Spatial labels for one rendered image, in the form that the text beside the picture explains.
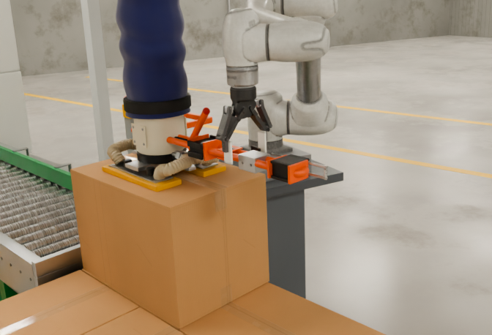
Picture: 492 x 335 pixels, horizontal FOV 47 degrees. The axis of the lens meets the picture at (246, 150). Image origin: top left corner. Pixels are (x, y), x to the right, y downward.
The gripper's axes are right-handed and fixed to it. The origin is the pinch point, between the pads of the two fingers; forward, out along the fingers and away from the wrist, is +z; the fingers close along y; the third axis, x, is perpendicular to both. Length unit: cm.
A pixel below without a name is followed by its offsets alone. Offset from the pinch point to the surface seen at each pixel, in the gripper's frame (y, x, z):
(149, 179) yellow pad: 14.0, -30.7, 10.7
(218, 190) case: 2.1, -10.9, 13.1
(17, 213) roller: 15, -152, 54
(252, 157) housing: 4.2, 7.4, -1.4
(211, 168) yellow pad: -7.4, -25.4, 11.2
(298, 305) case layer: -14, 7, 53
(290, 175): 5.5, 22.7, 0.3
